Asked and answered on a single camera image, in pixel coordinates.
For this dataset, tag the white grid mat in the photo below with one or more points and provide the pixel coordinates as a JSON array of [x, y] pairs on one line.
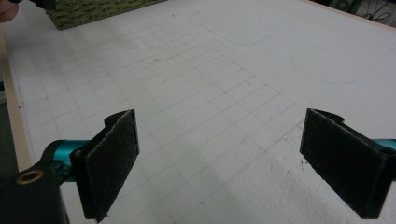
[[218, 77]]

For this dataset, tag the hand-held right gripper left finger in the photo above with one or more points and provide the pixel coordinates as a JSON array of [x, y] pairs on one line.
[[109, 168]]

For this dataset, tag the green woven basket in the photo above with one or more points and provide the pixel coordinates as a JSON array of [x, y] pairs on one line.
[[84, 12]]

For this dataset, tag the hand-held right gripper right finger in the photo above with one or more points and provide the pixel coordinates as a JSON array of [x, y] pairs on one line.
[[345, 161]]

